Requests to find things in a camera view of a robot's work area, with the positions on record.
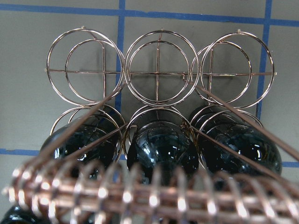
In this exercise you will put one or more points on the dark wine bottle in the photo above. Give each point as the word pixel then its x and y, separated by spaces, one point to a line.
pixel 221 126
pixel 162 143
pixel 91 130

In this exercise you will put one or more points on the copper wire bottle basket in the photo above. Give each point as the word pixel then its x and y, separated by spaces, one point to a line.
pixel 161 77

